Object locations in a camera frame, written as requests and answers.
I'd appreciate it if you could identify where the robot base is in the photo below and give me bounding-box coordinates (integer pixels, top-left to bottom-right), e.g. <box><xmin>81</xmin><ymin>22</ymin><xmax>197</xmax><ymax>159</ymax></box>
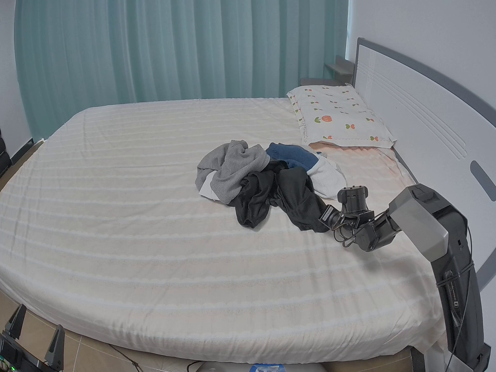
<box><xmin>192</xmin><ymin>361</ymin><xmax>295</xmax><ymax>372</ymax></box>

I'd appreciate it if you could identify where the black chest of drawers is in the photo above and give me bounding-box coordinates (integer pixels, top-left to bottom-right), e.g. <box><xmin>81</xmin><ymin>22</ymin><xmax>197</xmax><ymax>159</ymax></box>
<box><xmin>0</xmin><ymin>128</ymin><xmax>12</xmax><ymax>179</ymax></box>

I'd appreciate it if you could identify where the black T-shirt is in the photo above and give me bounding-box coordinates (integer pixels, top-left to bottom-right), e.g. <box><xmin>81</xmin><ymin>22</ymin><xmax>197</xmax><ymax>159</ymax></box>
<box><xmin>234</xmin><ymin>165</ymin><xmax>331</xmax><ymax>233</ymax></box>

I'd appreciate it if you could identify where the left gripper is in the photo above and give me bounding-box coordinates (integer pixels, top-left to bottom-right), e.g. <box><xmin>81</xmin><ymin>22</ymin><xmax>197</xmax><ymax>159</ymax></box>
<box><xmin>0</xmin><ymin>303</ymin><xmax>66</xmax><ymax>372</ymax></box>

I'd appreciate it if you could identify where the black cable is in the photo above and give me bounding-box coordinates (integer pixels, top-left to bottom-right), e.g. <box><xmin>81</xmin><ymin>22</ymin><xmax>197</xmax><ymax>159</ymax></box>
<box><xmin>108</xmin><ymin>344</ymin><xmax>156</xmax><ymax>368</ymax></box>

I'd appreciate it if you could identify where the bed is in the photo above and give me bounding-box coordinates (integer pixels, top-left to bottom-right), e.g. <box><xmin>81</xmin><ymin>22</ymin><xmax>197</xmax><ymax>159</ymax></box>
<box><xmin>0</xmin><ymin>37</ymin><xmax>496</xmax><ymax>365</ymax></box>

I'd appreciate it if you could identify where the pile of clothes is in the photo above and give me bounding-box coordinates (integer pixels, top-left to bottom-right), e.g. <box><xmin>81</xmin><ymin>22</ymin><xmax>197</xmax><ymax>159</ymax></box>
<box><xmin>196</xmin><ymin>139</ymin><xmax>346</xmax><ymax>208</ymax></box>

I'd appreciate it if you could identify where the white printed pillow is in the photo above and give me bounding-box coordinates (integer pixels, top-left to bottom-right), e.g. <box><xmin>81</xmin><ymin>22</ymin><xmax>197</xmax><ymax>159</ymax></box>
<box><xmin>286</xmin><ymin>84</ymin><xmax>397</xmax><ymax>149</ymax></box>

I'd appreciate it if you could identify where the blue-green curtain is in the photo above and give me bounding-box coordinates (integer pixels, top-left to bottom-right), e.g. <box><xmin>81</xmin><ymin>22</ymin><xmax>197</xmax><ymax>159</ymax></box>
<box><xmin>13</xmin><ymin>0</ymin><xmax>350</xmax><ymax>140</ymax></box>

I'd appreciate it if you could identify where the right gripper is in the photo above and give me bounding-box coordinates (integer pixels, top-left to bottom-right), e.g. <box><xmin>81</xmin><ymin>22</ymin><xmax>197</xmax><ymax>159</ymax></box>
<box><xmin>319</xmin><ymin>205</ymin><xmax>344</xmax><ymax>233</ymax></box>

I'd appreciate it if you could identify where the grey bedside table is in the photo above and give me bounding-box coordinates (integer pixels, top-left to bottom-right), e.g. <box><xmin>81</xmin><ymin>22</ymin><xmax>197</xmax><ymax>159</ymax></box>
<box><xmin>300</xmin><ymin>55</ymin><xmax>356</xmax><ymax>88</ymax></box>

